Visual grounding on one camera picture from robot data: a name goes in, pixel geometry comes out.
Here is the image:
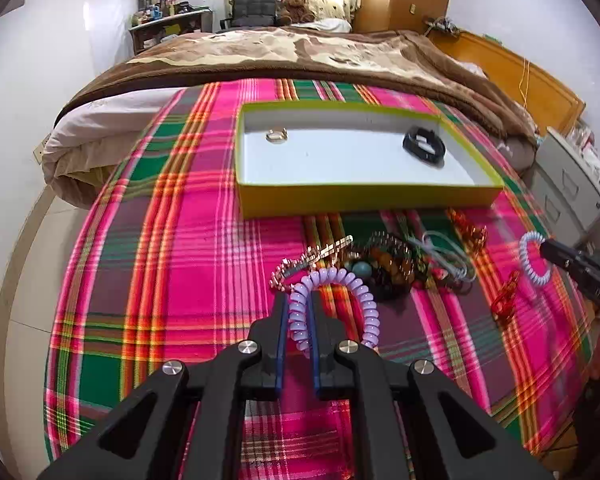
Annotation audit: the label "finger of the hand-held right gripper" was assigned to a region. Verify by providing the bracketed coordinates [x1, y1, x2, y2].
[539, 239, 597, 281]

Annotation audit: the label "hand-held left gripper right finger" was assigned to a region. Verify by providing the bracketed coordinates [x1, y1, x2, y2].
[307, 295, 556, 480]

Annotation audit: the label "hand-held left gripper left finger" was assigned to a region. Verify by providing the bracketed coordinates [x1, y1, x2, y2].
[36, 292, 290, 480]

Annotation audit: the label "light blue spiral hair tie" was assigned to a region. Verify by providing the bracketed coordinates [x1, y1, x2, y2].
[519, 231, 553, 285]

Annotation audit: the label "red knot charm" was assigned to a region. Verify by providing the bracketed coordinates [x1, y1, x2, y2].
[491, 270, 522, 321]

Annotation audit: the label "purple spiral hair tie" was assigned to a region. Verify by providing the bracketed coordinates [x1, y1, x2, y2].
[287, 267, 381, 358]

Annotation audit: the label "teal bead cord necklace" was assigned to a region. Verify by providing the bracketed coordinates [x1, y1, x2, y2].
[344, 254, 381, 281]

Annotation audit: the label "orange gold knot charm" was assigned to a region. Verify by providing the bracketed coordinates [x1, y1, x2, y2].
[450, 209, 488, 251]

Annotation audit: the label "gold rhinestone brooch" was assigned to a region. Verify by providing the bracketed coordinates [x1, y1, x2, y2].
[271, 234, 355, 293]

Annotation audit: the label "amber bead bracelet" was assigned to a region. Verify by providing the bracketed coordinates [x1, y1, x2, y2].
[352, 232, 421, 301]

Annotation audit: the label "clear cord loops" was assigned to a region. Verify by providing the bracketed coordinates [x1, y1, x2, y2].
[410, 230, 478, 283]

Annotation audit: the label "yellow-green cardboard box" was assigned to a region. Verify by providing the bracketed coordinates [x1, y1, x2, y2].
[234, 101, 506, 220]

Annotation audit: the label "grey filing cabinet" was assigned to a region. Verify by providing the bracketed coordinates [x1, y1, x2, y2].
[525, 127, 600, 248]

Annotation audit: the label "clutter on cabinet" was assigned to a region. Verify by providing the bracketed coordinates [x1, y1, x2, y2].
[567, 120, 600, 196]

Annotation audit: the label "pink plaid blanket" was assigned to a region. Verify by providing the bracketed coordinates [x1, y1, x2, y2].
[44, 79, 596, 480]

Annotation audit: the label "black wristband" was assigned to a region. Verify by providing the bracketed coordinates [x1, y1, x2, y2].
[402, 126, 448, 168]

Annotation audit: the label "wooden headboard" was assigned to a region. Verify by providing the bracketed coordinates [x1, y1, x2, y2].
[427, 30, 587, 136]

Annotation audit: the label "white duvet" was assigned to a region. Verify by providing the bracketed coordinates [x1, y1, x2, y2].
[42, 92, 181, 208]

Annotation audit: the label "brown fleece blanket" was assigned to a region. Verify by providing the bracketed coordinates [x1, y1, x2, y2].
[55, 27, 538, 141]

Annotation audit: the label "white pillow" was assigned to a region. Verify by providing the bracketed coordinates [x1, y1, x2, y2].
[300, 17, 353, 32]

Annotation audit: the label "black chair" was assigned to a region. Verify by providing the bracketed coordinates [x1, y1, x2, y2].
[220, 0, 281, 31]

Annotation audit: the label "brown teddy bear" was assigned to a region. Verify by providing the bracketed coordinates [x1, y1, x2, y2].
[275, 0, 315, 26]

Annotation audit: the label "dark wooden desk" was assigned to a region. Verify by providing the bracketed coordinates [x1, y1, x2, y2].
[129, 9, 215, 56]

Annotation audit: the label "group of bottles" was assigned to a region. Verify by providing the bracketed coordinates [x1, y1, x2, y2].
[131, 0, 201, 26]

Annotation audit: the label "yellow cable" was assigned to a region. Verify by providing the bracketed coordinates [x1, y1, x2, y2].
[517, 57, 531, 106]

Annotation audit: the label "power strip with cables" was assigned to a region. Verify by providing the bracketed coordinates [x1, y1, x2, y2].
[425, 16, 461, 36]

